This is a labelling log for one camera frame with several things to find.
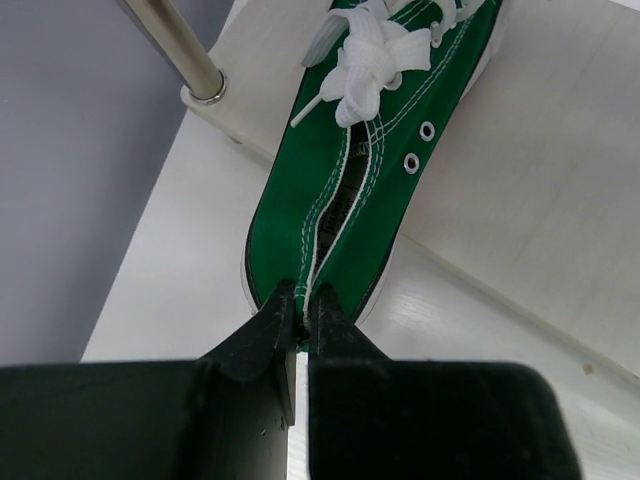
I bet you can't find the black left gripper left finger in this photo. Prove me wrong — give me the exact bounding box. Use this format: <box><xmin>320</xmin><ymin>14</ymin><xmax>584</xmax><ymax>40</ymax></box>
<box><xmin>1</xmin><ymin>281</ymin><xmax>296</xmax><ymax>479</ymax></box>

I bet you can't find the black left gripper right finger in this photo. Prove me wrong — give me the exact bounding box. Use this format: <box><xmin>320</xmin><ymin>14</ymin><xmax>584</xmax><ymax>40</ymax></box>
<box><xmin>308</xmin><ymin>285</ymin><xmax>582</xmax><ymax>479</ymax></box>

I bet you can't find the green canvas sneaker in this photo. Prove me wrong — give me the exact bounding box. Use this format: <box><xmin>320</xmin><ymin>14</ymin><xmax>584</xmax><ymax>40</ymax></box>
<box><xmin>243</xmin><ymin>1</ymin><xmax>514</xmax><ymax>321</ymax></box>

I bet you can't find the white two-tier shoe shelf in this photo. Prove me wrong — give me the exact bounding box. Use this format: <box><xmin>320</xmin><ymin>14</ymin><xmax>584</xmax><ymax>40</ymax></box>
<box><xmin>112</xmin><ymin>0</ymin><xmax>640</xmax><ymax>386</ymax></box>

